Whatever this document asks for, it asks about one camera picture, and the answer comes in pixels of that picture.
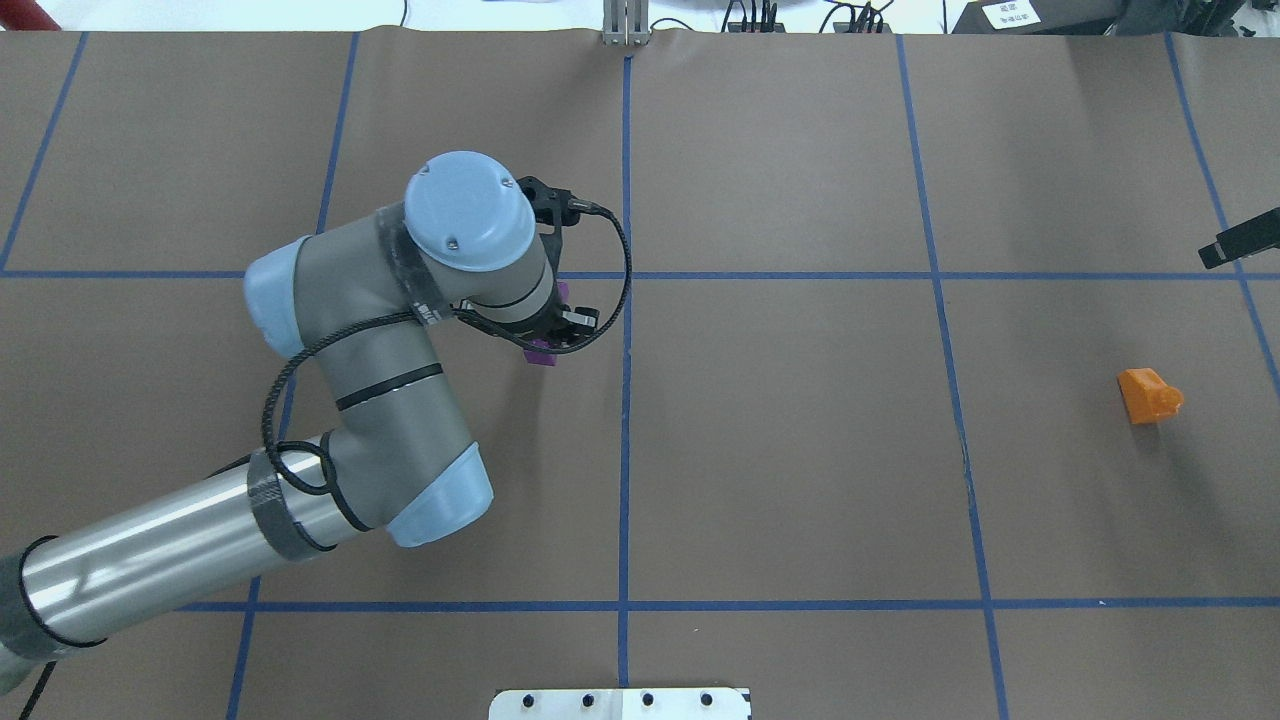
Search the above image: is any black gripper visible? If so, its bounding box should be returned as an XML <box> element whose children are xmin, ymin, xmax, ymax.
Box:
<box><xmin>500</xmin><ymin>291</ymin><xmax>599</xmax><ymax>351</ymax></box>

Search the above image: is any purple trapezoid block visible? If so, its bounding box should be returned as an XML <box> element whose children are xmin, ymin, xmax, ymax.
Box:
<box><xmin>524</xmin><ymin>281</ymin><xmax>572</xmax><ymax>366</ymax></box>

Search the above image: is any orange trapezoid block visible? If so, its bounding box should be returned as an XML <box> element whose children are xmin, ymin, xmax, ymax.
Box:
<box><xmin>1116</xmin><ymin>368</ymin><xmax>1185</xmax><ymax>425</ymax></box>

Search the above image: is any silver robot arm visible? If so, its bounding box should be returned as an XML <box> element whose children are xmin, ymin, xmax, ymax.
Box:
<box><xmin>3</xmin><ymin>151</ymin><xmax>634</xmax><ymax>692</ymax></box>

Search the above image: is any black power strip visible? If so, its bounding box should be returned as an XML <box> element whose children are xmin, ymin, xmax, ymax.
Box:
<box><xmin>818</xmin><ymin>1</ymin><xmax>895</xmax><ymax>35</ymax></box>
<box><xmin>719</xmin><ymin>1</ymin><xmax>785</xmax><ymax>35</ymax></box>

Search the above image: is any red cylinder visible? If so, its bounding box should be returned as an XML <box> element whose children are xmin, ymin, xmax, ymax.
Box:
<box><xmin>0</xmin><ymin>0</ymin><xmax>61</xmax><ymax>32</ymax></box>

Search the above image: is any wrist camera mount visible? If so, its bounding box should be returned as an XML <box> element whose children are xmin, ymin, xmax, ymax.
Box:
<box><xmin>516</xmin><ymin>176</ymin><xmax>612</xmax><ymax>229</ymax></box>

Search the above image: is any aluminium frame post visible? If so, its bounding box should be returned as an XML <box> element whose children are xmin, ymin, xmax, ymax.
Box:
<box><xmin>602</xmin><ymin>0</ymin><xmax>652</xmax><ymax>47</ymax></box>

